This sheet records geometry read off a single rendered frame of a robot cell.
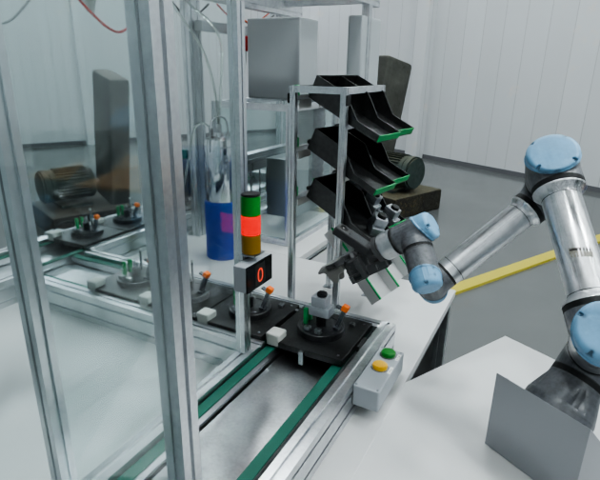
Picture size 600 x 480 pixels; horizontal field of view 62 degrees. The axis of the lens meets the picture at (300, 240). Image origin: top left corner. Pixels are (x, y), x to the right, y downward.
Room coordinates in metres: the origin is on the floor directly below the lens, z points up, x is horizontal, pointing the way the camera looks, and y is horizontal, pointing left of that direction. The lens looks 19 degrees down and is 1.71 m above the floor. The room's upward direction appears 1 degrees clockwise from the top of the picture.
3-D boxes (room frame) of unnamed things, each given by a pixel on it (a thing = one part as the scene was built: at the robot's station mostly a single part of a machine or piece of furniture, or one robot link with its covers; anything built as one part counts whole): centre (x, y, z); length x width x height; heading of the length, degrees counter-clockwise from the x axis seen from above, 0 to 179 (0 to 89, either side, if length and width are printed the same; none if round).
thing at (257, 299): (1.43, 0.16, 1.01); 0.24 x 0.24 x 0.13; 63
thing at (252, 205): (1.20, 0.13, 1.38); 0.05 x 0.05 x 0.05
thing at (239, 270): (1.20, 0.13, 1.29); 0.12 x 0.05 x 0.25; 153
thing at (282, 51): (2.68, 0.07, 1.50); 0.38 x 0.21 x 0.88; 63
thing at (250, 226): (1.20, 0.13, 1.33); 0.05 x 0.05 x 0.05
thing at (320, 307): (1.31, -0.06, 1.06); 0.08 x 0.04 x 0.07; 63
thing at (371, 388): (1.14, -0.22, 0.93); 0.21 x 0.07 x 0.06; 153
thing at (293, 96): (1.69, -0.12, 1.26); 0.36 x 0.21 x 0.80; 153
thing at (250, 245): (1.20, 0.13, 1.28); 0.05 x 0.05 x 0.05
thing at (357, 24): (3.10, -0.35, 1.42); 0.30 x 0.09 x 1.13; 153
